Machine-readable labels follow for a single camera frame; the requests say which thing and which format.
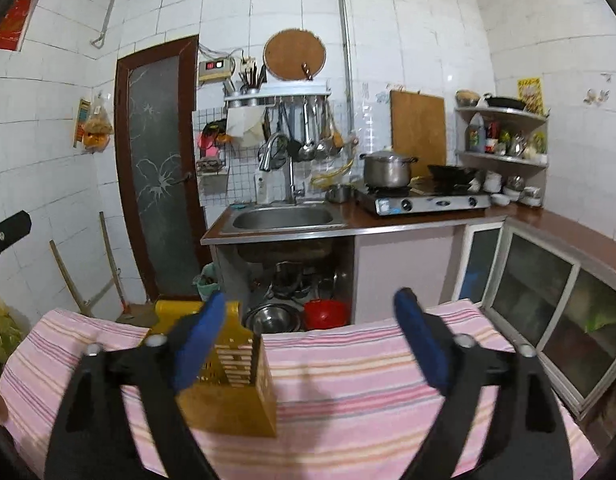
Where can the steel pot with lid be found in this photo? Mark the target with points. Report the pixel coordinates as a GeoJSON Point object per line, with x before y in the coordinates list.
{"type": "Point", "coordinates": [388, 172]}

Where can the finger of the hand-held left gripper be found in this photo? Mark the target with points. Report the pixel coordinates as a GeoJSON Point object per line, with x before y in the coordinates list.
{"type": "Point", "coordinates": [8, 232]}

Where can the yellow wall poster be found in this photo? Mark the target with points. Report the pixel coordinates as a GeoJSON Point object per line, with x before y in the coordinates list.
{"type": "Point", "coordinates": [530, 91]}

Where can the stack of white bowls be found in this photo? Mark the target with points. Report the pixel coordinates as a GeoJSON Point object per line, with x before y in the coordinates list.
{"type": "Point", "coordinates": [513, 190]}

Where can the glass door cabinet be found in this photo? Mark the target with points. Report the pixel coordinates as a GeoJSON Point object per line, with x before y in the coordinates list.
{"type": "Point", "coordinates": [538, 280]}

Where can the clear plastic bottle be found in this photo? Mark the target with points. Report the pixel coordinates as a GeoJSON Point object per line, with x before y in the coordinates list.
{"type": "Point", "coordinates": [475, 135]}

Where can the chrome faucet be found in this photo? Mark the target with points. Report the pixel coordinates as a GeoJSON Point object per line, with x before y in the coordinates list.
{"type": "Point", "coordinates": [292, 180]}

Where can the yellow plastic bag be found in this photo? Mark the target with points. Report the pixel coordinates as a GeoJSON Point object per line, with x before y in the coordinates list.
{"type": "Point", "coordinates": [3, 325]}

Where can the white hanging cloth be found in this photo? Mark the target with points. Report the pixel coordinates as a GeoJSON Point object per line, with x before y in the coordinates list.
{"type": "Point", "coordinates": [243, 125]}

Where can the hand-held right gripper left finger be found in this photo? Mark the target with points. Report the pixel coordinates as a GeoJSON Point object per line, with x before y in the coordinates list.
{"type": "Point", "coordinates": [198, 345]}

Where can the wooden stick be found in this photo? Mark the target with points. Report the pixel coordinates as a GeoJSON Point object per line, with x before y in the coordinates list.
{"type": "Point", "coordinates": [112, 260]}
{"type": "Point", "coordinates": [68, 275]}

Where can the white soap bottle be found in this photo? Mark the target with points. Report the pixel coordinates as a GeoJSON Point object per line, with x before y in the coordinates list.
{"type": "Point", "coordinates": [261, 190]}

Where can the red wall poster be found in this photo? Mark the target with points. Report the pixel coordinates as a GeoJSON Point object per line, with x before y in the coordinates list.
{"type": "Point", "coordinates": [13, 20]}

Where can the yellow plastic utensil basket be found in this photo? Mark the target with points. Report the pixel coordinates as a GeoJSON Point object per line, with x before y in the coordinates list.
{"type": "Point", "coordinates": [228, 410]}

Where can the steel mixing bowl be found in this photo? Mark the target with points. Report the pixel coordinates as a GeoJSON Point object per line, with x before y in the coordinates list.
{"type": "Point", "coordinates": [273, 319]}

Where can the steel gas stove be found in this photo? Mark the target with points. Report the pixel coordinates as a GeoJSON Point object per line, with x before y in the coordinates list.
{"type": "Point", "coordinates": [423, 204]}

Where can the round wooden cutting board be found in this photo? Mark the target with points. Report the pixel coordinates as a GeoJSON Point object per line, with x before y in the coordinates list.
{"type": "Point", "coordinates": [293, 52]}

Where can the metal wall rack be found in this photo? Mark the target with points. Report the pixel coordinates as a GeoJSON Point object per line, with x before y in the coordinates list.
{"type": "Point", "coordinates": [288, 95]}

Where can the black pan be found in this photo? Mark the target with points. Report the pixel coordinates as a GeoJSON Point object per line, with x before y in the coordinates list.
{"type": "Point", "coordinates": [505, 102]}

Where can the stainless steel sink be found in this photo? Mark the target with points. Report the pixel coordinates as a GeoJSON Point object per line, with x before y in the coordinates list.
{"type": "Point", "coordinates": [283, 217]}

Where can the beige electric box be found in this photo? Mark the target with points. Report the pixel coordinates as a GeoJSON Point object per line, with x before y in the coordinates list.
{"type": "Point", "coordinates": [215, 70]}

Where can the black wok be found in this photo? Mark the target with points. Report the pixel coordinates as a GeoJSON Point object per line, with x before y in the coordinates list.
{"type": "Point", "coordinates": [450, 175]}

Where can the small steel bowl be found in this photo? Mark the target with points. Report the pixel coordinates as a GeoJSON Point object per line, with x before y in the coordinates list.
{"type": "Point", "coordinates": [339, 194]}

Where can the brown kitchen counter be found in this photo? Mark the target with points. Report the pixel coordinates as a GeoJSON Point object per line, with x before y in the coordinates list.
{"type": "Point", "coordinates": [553, 225]}

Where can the pink striped cloth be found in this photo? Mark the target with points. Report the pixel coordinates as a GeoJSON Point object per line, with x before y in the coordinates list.
{"type": "Point", "coordinates": [348, 390]}

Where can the pink hanging brush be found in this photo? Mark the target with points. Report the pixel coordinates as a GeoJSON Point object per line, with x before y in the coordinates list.
{"type": "Point", "coordinates": [212, 137]}

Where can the pile of steel pots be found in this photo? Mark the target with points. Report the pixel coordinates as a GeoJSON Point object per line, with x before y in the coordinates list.
{"type": "Point", "coordinates": [298, 282]}

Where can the hanging plastic bag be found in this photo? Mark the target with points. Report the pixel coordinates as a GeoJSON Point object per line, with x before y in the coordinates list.
{"type": "Point", "coordinates": [97, 130]}

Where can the green plastic bin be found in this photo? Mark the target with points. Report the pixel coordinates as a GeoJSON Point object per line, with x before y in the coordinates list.
{"type": "Point", "coordinates": [208, 287]}

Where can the steel ladle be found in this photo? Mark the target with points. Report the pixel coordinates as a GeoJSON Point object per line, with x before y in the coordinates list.
{"type": "Point", "coordinates": [307, 147]}

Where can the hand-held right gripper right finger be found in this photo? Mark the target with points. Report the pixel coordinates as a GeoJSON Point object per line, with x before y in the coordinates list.
{"type": "Point", "coordinates": [418, 340]}

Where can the rectangular wooden cutting board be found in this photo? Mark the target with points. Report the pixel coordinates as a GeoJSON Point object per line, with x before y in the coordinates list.
{"type": "Point", "coordinates": [418, 125]}

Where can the grey wall pipe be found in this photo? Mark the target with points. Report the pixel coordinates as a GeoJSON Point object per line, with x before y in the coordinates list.
{"type": "Point", "coordinates": [345, 60]}

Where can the grey corner shelf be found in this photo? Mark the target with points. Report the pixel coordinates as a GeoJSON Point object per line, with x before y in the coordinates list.
{"type": "Point", "coordinates": [503, 159]}

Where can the red plastic basin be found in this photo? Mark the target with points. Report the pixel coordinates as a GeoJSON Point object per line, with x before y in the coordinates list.
{"type": "Point", "coordinates": [325, 317]}

